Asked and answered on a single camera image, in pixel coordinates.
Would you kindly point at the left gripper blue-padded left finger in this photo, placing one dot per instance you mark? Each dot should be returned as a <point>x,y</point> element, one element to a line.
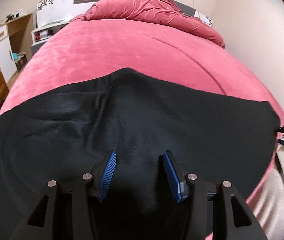
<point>103,173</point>

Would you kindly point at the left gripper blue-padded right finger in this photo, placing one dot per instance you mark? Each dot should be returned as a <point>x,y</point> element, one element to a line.
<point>175,177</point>

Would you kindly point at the black pants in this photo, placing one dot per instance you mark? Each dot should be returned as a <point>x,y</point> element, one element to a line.
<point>61,134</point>

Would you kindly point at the pink bed cover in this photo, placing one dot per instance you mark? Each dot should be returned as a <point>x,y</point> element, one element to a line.
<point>87,50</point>

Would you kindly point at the wooden white cabinet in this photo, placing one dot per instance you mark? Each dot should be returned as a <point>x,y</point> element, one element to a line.
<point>15,37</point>

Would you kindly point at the white bedside table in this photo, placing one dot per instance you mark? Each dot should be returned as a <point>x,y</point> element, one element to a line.
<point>52,15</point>

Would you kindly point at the red quilt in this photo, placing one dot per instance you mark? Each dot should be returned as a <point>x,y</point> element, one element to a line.
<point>156,12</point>

